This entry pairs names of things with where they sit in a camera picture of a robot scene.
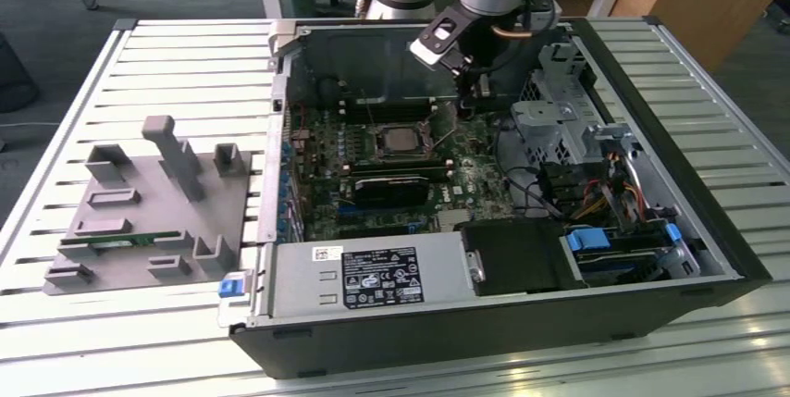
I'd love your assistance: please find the silver CPU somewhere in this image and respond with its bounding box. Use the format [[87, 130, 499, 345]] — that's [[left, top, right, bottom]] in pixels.
[[376, 126, 426, 154]]

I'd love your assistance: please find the CPU socket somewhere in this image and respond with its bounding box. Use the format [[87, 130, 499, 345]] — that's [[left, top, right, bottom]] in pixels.
[[367, 121, 443, 165]]

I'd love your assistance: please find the silver drive cage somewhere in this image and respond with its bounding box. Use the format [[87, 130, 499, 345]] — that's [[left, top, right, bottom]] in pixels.
[[509, 43, 647, 171]]

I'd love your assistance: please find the black RAM slot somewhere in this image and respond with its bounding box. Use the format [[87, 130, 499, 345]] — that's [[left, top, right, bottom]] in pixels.
[[344, 167, 455, 181], [344, 159, 452, 172], [338, 105, 440, 121]]

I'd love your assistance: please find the green motherboard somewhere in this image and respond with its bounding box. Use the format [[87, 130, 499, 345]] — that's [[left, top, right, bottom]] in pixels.
[[280, 100, 519, 243]]

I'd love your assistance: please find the black graphics card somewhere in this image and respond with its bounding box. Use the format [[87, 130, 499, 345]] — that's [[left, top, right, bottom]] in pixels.
[[342, 174, 431, 208]]

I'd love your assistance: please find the silver chipset heatsink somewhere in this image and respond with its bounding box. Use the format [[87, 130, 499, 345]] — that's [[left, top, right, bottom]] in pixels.
[[436, 210, 471, 232]]

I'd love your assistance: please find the blue disk carrier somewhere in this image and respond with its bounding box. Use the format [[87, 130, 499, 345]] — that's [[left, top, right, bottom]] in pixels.
[[565, 225, 614, 255]]

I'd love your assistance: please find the black plastic shroud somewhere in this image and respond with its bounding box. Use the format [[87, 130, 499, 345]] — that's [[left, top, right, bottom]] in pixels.
[[459, 219, 585, 297]]

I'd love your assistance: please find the silver power supply black label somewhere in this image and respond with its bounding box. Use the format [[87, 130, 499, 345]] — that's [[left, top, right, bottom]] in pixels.
[[250, 232, 480, 328]]

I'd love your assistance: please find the grey parts rack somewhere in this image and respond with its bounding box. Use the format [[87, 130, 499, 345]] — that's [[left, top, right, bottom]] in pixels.
[[41, 115, 260, 297]]

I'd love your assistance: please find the black PC case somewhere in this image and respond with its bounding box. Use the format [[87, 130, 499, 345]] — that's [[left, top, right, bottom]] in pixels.
[[227, 16, 774, 380]]

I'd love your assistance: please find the blue case latch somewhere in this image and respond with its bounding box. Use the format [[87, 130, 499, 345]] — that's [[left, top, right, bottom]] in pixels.
[[219, 271, 248, 299]]

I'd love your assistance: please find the green RAM stick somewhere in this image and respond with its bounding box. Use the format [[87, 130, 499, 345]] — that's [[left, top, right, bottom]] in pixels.
[[60, 229, 188, 248]]

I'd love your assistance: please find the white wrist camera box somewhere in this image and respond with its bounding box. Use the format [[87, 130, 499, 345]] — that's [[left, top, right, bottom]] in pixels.
[[408, 13, 463, 66]]

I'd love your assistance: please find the dark grey camera box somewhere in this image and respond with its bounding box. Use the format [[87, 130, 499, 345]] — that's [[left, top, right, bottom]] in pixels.
[[523, 0, 562, 28]]

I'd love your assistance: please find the coloured wire bundle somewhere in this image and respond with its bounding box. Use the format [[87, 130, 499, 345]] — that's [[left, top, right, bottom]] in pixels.
[[567, 150, 653, 231]]

